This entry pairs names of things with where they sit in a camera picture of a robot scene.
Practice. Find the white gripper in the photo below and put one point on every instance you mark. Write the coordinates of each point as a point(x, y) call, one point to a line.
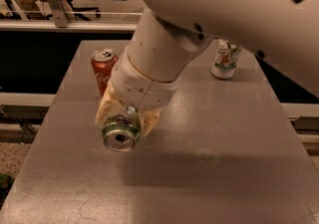
point(141, 85)

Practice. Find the green soda can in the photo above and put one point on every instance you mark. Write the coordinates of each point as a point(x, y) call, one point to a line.
point(121, 132)

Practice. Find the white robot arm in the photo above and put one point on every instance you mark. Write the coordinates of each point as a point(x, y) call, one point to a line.
point(171, 33)

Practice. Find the red Coca-Cola can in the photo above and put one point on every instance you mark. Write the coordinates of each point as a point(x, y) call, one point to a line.
point(102, 62)

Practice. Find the white 7up can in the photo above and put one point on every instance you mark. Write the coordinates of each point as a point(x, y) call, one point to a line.
point(225, 59)

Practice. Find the left metal rail bracket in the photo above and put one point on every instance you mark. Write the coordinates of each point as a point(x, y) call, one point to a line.
point(60, 18)

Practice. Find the metal horizontal rail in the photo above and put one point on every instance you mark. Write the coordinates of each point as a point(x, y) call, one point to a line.
point(78, 27)

